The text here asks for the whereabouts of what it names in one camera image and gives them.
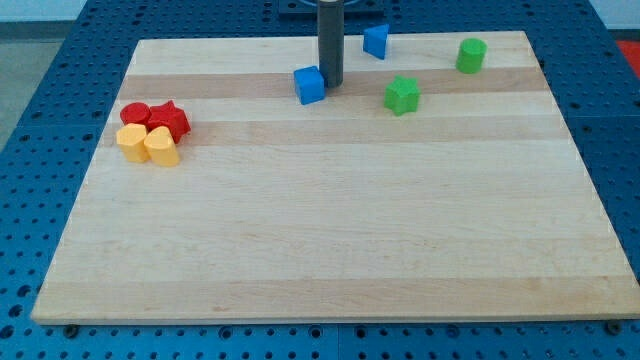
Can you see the blue cube block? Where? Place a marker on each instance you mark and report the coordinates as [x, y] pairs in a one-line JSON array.
[[309, 85]]

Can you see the blue triangle block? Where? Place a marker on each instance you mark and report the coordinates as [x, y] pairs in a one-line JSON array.
[[375, 40]]

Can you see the wooden board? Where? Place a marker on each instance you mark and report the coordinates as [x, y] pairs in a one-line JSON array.
[[475, 208]]

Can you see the green star block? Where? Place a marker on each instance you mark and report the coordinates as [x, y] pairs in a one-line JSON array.
[[402, 95]]

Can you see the red star block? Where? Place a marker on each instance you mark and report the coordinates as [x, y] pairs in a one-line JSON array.
[[169, 116]]

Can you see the yellow heart block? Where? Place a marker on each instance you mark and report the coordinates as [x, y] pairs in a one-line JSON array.
[[161, 147]]

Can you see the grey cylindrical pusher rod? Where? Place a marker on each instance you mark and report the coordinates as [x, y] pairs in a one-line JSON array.
[[330, 32]]

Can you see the yellow hexagon block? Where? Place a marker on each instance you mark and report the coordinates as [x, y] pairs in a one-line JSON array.
[[130, 139]]

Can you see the green cylinder block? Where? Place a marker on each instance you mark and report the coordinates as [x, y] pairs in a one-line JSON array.
[[471, 54]]

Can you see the red cylinder block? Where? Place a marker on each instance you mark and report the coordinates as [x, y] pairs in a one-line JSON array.
[[135, 113]]

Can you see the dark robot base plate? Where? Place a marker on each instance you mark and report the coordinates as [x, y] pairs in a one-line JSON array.
[[308, 8]]

